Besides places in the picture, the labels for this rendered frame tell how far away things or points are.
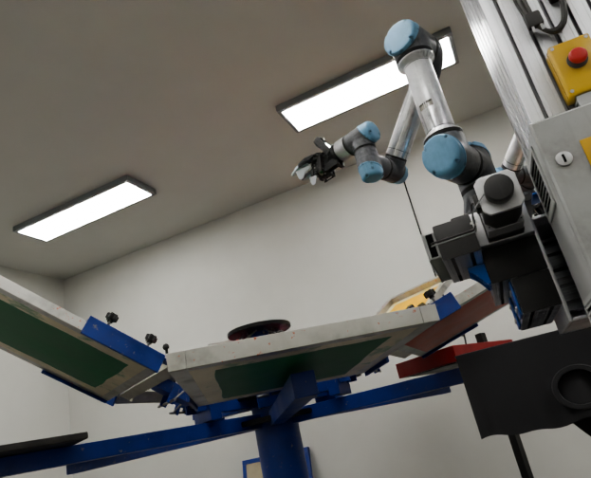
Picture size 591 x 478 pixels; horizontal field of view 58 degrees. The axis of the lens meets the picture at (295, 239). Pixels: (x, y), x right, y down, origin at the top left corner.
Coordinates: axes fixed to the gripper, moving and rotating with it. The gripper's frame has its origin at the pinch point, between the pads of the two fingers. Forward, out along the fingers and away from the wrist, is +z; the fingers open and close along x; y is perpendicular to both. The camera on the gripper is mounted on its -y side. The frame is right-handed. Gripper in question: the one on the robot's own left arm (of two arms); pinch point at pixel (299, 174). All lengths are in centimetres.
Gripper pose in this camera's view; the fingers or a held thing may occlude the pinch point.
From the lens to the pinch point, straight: 196.9
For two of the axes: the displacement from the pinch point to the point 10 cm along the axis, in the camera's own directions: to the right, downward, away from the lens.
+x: 7.3, 2.4, 6.5
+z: -6.8, 3.9, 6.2
